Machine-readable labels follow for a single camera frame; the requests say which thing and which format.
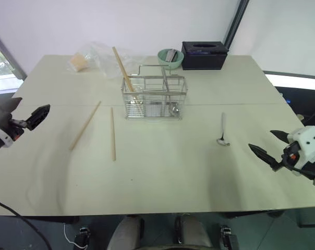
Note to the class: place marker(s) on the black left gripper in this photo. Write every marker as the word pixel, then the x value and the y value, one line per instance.
pixel 16 128

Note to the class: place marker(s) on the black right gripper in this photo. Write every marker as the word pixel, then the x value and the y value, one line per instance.
pixel 290 156

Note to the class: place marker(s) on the silver metal spoon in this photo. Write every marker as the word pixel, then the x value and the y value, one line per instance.
pixel 166 84
pixel 223 127

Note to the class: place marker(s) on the wooden chopstick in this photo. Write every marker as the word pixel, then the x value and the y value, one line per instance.
pixel 113 135
pixel 85 125
pixel 121 68
pixel 124 68

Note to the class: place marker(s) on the tan sponge in bag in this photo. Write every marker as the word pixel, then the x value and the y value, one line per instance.
pixel 79 62

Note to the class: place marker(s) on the clear plastic bag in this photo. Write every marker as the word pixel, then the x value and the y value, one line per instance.
pixel 108 58

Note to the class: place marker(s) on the black block with silver cap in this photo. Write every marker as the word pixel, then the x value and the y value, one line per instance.
pixel 82 238
pixel 229 238

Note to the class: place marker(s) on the black tissue box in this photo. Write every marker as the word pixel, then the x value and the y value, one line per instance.
pixel 201 61

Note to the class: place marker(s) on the grey rounded robot leg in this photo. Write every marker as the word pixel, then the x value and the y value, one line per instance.
pixel 126 234
pixel 194 233

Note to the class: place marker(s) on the dark metal pillar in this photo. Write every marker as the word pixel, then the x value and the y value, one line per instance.
pixel 234 24

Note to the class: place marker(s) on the mint green bowl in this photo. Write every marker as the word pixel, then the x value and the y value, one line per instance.
pixel 173 64

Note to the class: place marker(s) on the grey items in bowl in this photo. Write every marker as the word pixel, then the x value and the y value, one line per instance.
pixel 171 55

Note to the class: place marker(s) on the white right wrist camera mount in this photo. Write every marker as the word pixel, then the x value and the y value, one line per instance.
pixel 307 142

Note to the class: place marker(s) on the grey window frame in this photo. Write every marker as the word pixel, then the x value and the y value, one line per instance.
pixel 9 53

